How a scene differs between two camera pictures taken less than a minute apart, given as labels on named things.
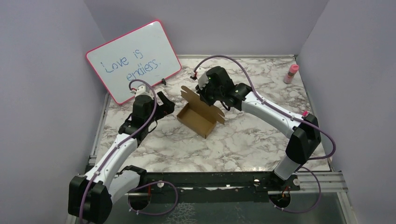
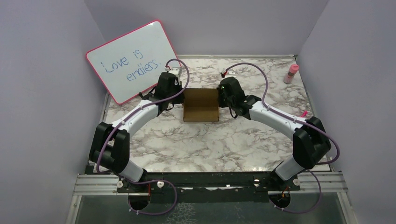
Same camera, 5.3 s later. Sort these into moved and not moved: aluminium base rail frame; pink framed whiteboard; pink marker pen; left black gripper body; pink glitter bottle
Moved: left black gripper body
Not moved: pink glitter bottle; aluminium base rail frame; pink framed whiteboard; pink marker pen
